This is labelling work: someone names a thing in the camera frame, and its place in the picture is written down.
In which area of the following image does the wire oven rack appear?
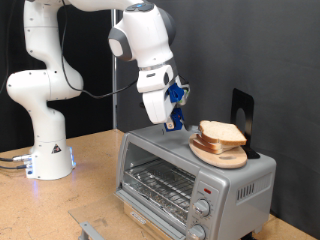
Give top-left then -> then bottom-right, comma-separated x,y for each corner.
123,159 -> 197,218

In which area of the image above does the black metal bookend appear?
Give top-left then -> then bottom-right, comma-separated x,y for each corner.
229,87 -> 261,160

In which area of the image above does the metal spatula with blue block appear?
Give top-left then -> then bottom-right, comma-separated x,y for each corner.
164,107 -> 201,133

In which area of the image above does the oval wooden cutting board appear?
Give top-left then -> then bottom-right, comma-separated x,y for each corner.
188,134 -> 249,170

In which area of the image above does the wooden box under oven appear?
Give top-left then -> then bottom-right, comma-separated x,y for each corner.
123,201 -> 176,240

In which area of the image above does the black backdrop curtain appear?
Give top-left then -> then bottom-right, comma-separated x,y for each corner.
0,0 -> 114,153

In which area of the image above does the silver toaster oven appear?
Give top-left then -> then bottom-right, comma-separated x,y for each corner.
114,120 -> 278,240

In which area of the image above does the aluminium foil lined tray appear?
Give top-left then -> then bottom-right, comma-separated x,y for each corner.
122,181 -> 189,225

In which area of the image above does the blue mounted wrist camera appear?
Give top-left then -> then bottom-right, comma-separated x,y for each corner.
167,82 -> 191,104

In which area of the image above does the base cable with silver connector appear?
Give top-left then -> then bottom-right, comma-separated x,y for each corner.
0,153 -> 33,164

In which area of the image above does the vertical metal pole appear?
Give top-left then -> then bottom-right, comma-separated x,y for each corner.
110,9 -> 119,130

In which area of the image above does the dark grey backdrop panel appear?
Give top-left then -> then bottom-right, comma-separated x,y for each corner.
117,0 -> 320,239

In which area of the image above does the white bread slice brown crust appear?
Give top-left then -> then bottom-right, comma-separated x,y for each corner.
198,119 -> 248,147

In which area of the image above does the silver oven temperature knob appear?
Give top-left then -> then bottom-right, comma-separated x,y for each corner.
193,199 -> 211,218

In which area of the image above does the black base cable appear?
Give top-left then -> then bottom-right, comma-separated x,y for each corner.
0,163 -> 28,170

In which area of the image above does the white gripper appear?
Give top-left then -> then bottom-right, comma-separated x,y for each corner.
142,87 -> 178,131

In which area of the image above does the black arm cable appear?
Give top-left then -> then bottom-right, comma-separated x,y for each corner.
60,0 -> 139,100

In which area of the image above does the silver oven timer knob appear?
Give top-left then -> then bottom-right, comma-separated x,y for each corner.
188,223 -> 207,240

